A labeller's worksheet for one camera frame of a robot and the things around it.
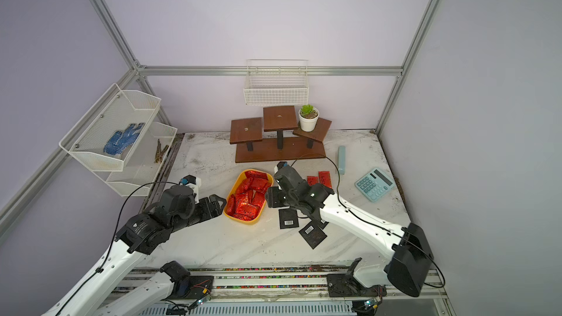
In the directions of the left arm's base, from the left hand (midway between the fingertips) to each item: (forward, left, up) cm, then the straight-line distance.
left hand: (218, 208), depth 73 cm
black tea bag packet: (+4, -24, -19) cm, 31 cm away
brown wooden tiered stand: (+41, -18, -7) cm, 45 cm away
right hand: (+5, -18, -2) cm, 19 cm away
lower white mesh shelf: (+24, +38, -6) cm, 45 cm away
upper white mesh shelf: (+22, +41, +13) cm, 48 cm away
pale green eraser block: (+34, -50, -16) cm, 63 cm away
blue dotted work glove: (+20, +36, +11) cm, 43 cm away
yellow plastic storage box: (+12, -6, -15) cm, 20 cm away
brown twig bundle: (+29, +33, -5) cm, 44 cm away
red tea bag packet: (+24, -41, -18) cm, 50 cm away
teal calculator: (+20, -63, -17) cm, 69 cm away
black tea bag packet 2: (-2, -34, -19) cm, 39 cm away
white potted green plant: (+40, -32, +6) cm, 51 cm away
